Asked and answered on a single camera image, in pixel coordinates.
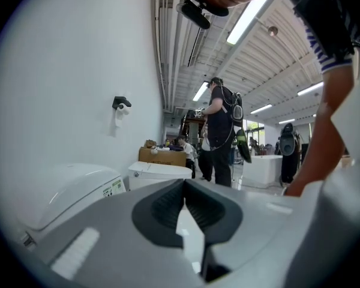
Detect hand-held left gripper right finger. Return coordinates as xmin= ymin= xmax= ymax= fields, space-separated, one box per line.
xmin=184 ymin=178 xmax=323 ymax=288

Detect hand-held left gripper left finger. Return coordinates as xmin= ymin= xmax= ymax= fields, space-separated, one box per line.
xmin=35 ymin=178 xmax=204 ymax=288

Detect white toilet lid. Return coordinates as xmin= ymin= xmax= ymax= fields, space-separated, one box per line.
xmin=17 ymin=163 xmax=122 ymax=231

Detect person's right forearm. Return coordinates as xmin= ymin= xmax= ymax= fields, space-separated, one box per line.
xmin=283 ymin=100 xmax=351 ymax=197

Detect white toilet body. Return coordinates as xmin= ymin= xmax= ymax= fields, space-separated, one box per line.
xmin=17 ymin=175 xmax=127 ymax=251

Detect white toilet with round button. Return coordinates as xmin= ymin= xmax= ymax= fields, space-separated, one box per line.
xmin=128 ymin=161 xmax=193 ymax=191

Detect white toilet paper roll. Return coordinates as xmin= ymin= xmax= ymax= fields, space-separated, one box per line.
xmin=113 ymin=104 xmax=131 ymax=128

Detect black toilet paper holder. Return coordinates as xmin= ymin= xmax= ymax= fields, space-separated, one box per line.
xmin=112 ymin=95 xmax=132 ymax=110

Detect white bathtub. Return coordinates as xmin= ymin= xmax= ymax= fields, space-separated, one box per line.
xmin=242 ymin=155 xmax=284 ymax=189

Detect person's light grey trouser leg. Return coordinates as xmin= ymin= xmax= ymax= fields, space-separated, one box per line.
xmin=287 ymin=160 xmax=360 ymax=288

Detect black standing machine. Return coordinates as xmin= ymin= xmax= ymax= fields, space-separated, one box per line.
xmin=278 ymin=122 xmax=302 ymax=185

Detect brown cardboard box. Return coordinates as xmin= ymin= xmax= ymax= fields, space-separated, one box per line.
xmin=139 ymin=146 xmax=187 ymax=167

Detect plush toys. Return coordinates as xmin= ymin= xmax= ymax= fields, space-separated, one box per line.
xmin=143 ymin=139 xmax=172 ymax=154

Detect dark shelf rack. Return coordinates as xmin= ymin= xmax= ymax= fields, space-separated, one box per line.
xmin=181 ymin=114 xmax=207 ymax=146

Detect white ceiling pipes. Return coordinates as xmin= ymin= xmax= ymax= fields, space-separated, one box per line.
xmin=154 ymin=0 xmax=182 ymax=112

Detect person's striped shirt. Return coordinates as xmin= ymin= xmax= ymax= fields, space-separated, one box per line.
xmin=277 ymin=0 xmax=360 ymax=74

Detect black head camera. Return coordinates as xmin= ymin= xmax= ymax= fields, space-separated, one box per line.
xmin=176 ymin=0 xmax=212 ymax=31

